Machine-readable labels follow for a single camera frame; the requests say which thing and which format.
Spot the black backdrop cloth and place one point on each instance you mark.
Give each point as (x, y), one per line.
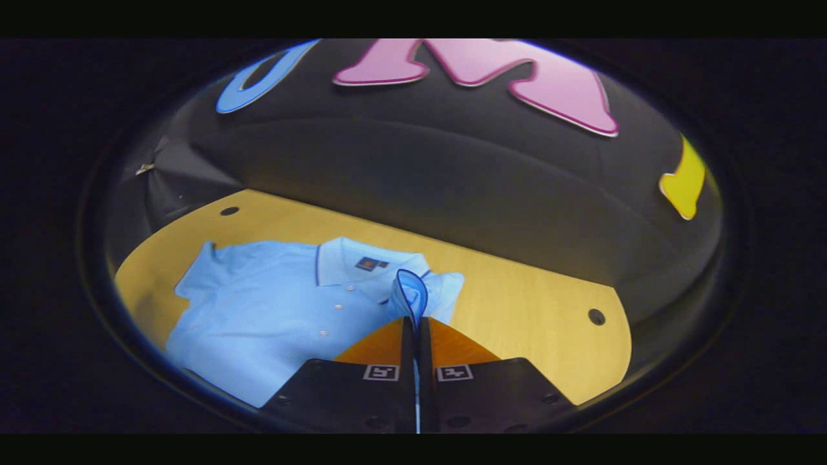
(452, 168)

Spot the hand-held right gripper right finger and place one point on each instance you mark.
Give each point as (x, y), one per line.
(426, 368)

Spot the white backdrop clip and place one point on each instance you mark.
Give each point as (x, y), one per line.
(145, 169)

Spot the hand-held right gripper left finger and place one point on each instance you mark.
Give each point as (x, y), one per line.
(408, 361)

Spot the light blue T-shirt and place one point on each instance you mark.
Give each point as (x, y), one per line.
(258, 303)

